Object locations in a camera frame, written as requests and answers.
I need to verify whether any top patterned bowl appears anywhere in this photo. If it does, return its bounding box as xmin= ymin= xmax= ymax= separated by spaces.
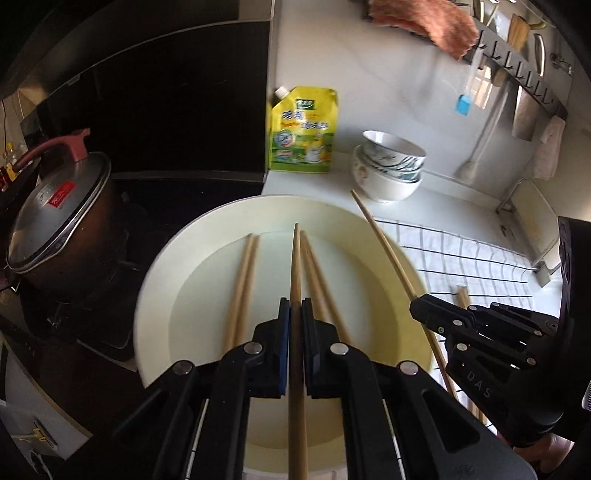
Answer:
xmin=362 ymin=130 xmax=427 ymax=170

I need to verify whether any cutting board in rack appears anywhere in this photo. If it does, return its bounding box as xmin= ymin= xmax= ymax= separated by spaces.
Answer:
xmin=496 ymin=178 xmax=560 ymax=288

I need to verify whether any pink hanging rag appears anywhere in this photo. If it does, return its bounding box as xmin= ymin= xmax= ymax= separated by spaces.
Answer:
xmin=533 ymin=116 xmax=566 ymax=181

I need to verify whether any wooden chopstick four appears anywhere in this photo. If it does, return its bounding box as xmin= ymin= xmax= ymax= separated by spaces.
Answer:
xmin=301 ymin=232 xmax=329 ymax=322

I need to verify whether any black gas stove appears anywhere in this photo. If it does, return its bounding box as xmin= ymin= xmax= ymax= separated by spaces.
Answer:
xmin=1 ymin=178 xmax=173 ymax=430

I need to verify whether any wooden chopstick seven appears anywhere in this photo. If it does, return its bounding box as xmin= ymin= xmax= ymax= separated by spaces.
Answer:
xmin=457 ymin=286 xmax=487 ymax=425

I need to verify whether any metal hook rail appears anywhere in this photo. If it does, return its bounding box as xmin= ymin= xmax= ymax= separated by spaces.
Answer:
xmin=456 ymin=1 xmax=568 ymax=120

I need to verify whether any patterned bowl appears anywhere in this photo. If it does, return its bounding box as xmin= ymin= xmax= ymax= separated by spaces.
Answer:
xmin=362 ymin=130 xmax=427 ymax=170
xmin=355 ymin=145 xmax=422 ymax=183

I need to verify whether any white long-handled brush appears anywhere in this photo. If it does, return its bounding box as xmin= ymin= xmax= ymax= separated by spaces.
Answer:
xmin=456 ymin=81 xmax=509 ymax=185

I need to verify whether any wooden chopstick five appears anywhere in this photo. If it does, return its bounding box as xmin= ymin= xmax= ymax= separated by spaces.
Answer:
xmin=288 ymin=224 xmax=308 ymax=480

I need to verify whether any yellow seasoning pouch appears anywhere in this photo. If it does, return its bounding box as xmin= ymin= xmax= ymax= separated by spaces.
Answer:
xmin=269 ymin=86 xmax=339 ymax=174

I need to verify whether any wooden chopstick three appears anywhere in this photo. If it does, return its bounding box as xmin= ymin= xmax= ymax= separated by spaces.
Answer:
xmin=233 ymin=236 xmax=259 ymax=346

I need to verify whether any wooden chopstick two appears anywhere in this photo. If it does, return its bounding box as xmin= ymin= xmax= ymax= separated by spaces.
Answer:
xmin=222 ymin=234 xmax=254 ymax=354

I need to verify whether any hanging metal cleaver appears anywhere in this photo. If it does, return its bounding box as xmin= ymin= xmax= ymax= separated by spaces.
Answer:
xmin=512 ymin=86 xmax=540 ymax=141

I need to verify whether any round cream tray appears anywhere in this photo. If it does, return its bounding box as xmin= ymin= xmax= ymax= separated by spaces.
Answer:
xmin=134 ymin=196 xmax=432 ymax=479

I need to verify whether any orange cloth on rail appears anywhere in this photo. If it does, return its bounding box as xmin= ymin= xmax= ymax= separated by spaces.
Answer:
xmin=368 ymin=0 xmax=480 ymax=61

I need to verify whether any dark pot with lid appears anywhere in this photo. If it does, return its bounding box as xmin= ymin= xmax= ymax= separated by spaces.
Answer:
xmin=7 ymin=128 xmax=124 ymax=297

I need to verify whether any middle patterned bowl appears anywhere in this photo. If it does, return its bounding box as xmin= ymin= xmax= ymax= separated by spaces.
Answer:
xmin=355 ymin=145 xmax=422 ymax=183

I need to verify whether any white black grid cloth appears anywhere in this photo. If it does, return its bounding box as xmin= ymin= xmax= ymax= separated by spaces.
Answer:
xmin=375 ymin=218 xmax=539 ymax=434

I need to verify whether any blue silicone brush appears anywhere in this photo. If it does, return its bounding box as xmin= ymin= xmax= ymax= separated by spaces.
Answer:
xmin=456 ymin=57 xmax=479 ymax=116

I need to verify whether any person's right hand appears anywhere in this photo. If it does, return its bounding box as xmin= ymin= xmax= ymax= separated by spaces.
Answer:
xmin=513 ymin=433 xmax=574 ymax=473

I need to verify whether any bottom white bowl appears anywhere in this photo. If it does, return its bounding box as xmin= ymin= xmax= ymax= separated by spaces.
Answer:
xmin=351 ymin=146 xmax=422 ymax=202

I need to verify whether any wooden chopstick six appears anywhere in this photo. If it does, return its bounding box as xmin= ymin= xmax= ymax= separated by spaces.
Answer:
xmin=349 ymin=189 xmax=458 ymax=399

